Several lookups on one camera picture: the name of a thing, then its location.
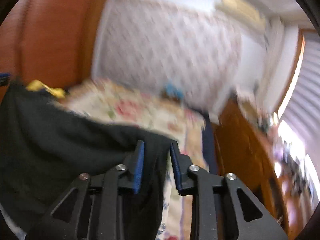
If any black printed t-shirt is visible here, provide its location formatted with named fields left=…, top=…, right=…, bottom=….
left=1, top=81, right=171, bottom=239

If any wooden sideboard cabinet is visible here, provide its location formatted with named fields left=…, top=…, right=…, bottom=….
left=212, top=100, right=320, bottom=240

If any navy blue bed mattress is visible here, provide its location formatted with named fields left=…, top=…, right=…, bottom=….
left=202, top=112, right=218, bottom=175

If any pink floral cream blanket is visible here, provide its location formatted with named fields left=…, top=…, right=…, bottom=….
left=56, top=80, right=209, bottom=239

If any small box with blue cloth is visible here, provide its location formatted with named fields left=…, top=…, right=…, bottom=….
left=163, top=83, right=184, bottom=102

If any folded mustard sunflower cloth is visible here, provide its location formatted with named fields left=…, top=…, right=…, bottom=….
left=26, top=80, right=66, bottom=99

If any pink circle patterned curtain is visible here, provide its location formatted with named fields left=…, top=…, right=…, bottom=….
left=92, top=0, right=241, bottom=111

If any red-brown louvered wardrobe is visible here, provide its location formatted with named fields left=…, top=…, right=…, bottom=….
left=1, top=0, right=106, bottom=94

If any beige tied drape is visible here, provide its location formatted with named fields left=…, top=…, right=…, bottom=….
left=256, top=16, right=285, bottom=108

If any wall air conditioner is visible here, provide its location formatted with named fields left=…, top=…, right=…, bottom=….
left=215, top=0, right=266, bottom=34

